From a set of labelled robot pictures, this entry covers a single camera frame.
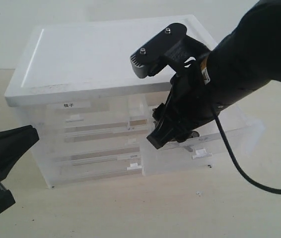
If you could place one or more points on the bottom wide translucent drawer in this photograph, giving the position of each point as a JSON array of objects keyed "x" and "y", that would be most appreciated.
[{"x": 97, "y": 165}]

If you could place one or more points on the key bunch with blue tag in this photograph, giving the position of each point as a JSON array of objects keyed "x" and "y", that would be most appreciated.
[{"x": 192, "y": 135}]

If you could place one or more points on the wide translucent drawer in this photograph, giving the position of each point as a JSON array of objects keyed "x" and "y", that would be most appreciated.
[
  {"x": 97, "y": 165},
  {"x": 97, "y": 143}
]

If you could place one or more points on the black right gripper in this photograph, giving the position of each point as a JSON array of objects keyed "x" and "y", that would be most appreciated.
[{"x": 188, "y": 104}]

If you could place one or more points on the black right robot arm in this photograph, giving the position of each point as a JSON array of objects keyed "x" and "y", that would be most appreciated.
[{"x": 243, "y": 62}]

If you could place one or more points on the middle wide translucent drawer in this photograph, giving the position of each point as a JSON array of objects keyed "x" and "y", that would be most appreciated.
[{"x": 97, "y": 143}]

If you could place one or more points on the white translucent drawer cabinet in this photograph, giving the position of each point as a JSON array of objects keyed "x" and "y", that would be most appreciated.
[{"x": 85, "y": 61}]

